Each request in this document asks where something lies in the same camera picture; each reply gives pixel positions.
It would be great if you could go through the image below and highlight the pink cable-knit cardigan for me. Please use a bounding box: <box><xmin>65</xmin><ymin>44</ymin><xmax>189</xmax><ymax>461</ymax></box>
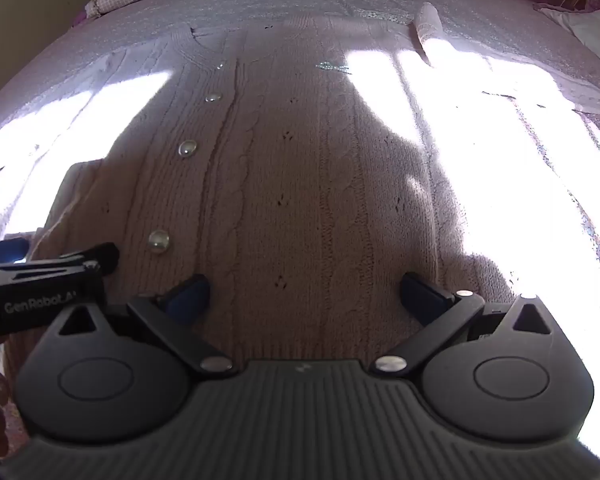
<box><xmin>0</xmin><ymin>2</ymin><xmax>600</xmax><ymax>367</ymax></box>

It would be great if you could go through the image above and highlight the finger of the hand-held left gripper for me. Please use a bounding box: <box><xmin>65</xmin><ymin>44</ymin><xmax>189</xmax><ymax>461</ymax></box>
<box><xmin>0</xmin><ymin>239</ymin><xmax>29</xmax><ymax>267</ymax></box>
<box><xmin>0</xmin><ymin>241</ymin><xmax>121</xmax><ymax>292</ymax></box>

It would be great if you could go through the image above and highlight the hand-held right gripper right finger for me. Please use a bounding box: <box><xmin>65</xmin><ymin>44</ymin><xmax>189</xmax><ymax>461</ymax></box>
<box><xmin>372</xmin><ymin>271</ymin><xmax>563</xmax><ymax>377</ymax></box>

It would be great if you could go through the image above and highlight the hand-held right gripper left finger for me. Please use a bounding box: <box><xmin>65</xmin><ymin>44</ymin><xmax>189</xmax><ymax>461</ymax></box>
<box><xmin>50</xmin><ymin>274</ymin><xmax>237</xmax><ymax>377</ymax></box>

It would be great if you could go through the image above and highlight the white ruffled pillow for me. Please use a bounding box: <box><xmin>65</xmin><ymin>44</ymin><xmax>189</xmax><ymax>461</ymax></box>
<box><xmin>534</xmin><ymin>0</ymin><xmax>600</xmax><ymax>63</ymax></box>

